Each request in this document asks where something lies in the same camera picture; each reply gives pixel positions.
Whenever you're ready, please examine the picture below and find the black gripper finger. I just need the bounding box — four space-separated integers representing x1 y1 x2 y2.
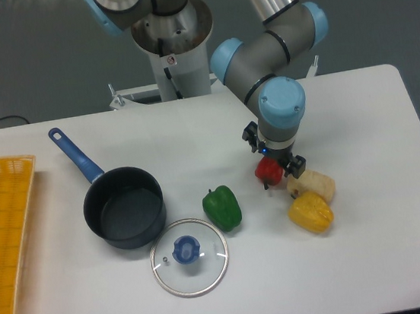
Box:
242 121 259 152
281 155 307 177

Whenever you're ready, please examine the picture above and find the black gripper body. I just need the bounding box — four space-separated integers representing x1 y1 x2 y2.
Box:
257 137 298 167

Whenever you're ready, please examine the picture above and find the red bell pepper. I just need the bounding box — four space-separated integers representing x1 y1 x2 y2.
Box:
254 157 283 190

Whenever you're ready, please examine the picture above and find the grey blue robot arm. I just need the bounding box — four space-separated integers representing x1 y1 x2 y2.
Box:
84 0 329 177

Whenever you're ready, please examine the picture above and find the yellow bell pepper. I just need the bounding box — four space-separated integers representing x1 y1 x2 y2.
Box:
288 191 334 233

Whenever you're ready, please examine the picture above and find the green bell pepper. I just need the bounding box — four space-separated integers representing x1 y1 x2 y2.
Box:
202 186 243 232

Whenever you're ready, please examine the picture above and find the glass lid with blue knob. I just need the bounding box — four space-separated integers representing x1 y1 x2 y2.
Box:
150 218 229 298

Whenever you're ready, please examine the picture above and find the right table clamp bracket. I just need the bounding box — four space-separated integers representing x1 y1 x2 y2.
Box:
306 55 319 78

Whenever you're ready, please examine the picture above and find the table clamp bracket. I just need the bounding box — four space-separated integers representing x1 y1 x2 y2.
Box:
306 55 319 78
108 84 126 110

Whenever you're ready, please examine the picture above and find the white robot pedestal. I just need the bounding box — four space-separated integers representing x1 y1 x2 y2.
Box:
131 0 213 101

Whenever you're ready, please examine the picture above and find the left table clamp bracket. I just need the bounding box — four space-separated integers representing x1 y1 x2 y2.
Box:
108 84 126 110

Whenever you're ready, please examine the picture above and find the dark saucepan with blue handle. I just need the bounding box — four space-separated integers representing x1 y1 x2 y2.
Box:
48 128 167 250

